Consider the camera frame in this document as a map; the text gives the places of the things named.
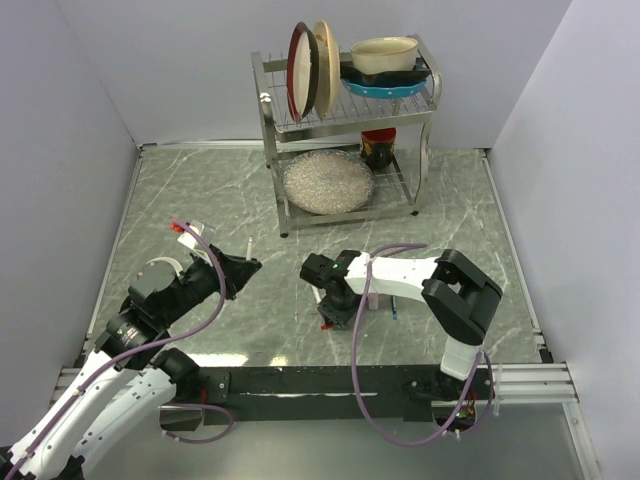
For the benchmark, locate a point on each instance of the beige plate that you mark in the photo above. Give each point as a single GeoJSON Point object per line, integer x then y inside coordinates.
{"type": "Point", "coordinates": [329, 69]}

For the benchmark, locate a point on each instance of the red black cup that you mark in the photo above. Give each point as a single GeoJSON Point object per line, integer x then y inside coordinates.
{"type": "Point", "coordinates": [377, 148]}

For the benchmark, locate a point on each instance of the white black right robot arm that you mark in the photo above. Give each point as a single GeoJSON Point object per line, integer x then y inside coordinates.
{"type": "Point", "coordinates": [461, 296]}

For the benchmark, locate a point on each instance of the white pen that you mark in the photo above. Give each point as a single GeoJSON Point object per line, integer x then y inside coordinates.
{"type": "Point", "coordinates": [316, 294]}

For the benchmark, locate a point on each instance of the purple highlighter pen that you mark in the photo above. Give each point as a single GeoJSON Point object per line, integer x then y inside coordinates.
{"type": "Point", "coordinates": [373, 301]}

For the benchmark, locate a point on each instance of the black square dish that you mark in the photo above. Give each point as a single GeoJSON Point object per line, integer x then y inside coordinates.
{"type": "Point", "coordinates": [387, 79]}

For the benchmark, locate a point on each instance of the speckled glass plate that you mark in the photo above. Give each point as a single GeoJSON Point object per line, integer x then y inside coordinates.
{"type": "Point", "coordinates": [327, 182]}

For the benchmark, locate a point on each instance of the aluminium frame rail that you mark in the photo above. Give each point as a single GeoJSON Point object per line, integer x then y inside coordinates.
{"type": "Point", "coordinates": [534, 384]}

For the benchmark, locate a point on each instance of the red rimmed black plate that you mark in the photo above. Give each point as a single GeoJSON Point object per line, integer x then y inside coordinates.
{"type": "Point", "coordinates": [302, 73]}

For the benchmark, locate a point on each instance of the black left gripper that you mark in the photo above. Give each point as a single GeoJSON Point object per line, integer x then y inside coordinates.
{"type": "Point", "coordinates": [237, 271]}

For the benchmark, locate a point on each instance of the metal two-tier dish rack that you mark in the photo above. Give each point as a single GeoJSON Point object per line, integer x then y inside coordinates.
{"type": "Point", "coordinates": [396, 194]}

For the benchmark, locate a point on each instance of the blue dotted dish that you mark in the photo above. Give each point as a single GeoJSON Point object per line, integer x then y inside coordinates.
{"type": "Point", "coordinates": [383, 92]}

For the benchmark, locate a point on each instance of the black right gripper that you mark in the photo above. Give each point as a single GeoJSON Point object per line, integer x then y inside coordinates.
{"type": "Point", "coordinates": [341, 318]}

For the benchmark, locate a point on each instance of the black base bar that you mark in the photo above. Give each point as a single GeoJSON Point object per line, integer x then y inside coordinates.
{"type": "Point", "coordinates": [327, 393]}

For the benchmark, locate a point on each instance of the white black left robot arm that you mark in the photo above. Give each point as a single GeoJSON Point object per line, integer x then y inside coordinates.
{"type": "Point", "coordinates": [133, 368]}

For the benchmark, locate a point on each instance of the clear pen cap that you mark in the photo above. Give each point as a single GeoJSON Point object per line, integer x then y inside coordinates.
{"type": "Point", "coordinates": [249, 248]}

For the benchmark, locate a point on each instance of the cream ceramic bowl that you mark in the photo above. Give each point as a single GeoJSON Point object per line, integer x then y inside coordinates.
{"type": "Point", "coordinates": [385, 54]}

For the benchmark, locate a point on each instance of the white paper cup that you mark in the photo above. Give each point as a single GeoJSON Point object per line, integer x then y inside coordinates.
{"type": "Point", "coordinates": [175, 264]}

